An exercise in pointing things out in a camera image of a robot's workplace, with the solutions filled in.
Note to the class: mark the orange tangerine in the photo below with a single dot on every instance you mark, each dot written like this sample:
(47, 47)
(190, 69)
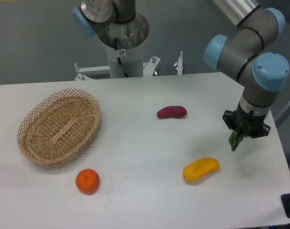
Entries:
(87, 181)

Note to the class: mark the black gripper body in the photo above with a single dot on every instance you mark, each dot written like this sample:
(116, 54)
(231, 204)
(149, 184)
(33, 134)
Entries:
(245, 124)

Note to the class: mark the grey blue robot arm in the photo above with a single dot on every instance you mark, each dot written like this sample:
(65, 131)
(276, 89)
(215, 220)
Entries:
(242, 58)

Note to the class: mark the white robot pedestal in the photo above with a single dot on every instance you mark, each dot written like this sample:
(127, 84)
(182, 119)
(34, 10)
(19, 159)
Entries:
(125, 41)

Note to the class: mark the purple sweet potato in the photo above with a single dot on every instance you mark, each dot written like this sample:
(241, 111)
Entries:
(172, 112)

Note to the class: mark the green leafy vegetable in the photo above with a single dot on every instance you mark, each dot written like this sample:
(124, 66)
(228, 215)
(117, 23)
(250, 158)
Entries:
(235, 140)

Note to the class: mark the yellow mango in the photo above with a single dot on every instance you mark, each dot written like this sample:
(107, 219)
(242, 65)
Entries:
(200, 168)

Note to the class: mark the woven wicker basket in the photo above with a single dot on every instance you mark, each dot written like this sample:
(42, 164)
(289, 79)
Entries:
(59, 127)

